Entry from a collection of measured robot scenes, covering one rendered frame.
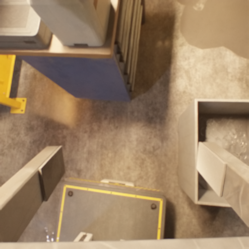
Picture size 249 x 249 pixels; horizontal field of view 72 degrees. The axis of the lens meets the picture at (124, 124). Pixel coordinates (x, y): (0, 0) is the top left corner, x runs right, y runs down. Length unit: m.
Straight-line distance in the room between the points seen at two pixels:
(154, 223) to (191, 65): 1.27
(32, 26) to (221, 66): 1.45
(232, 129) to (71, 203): 1.16
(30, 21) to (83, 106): 1.04
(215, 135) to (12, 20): 1.16
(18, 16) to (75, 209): 1.08
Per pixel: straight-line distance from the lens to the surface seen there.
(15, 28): 0.73
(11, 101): 1.85
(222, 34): 1.89
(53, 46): 0.71
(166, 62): 1.67
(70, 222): 1.34
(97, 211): 1.26
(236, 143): 1.30
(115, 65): 0.81
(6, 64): 1.90
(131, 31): 1.12
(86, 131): 1.57
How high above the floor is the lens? 1.47
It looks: 78 degrees down
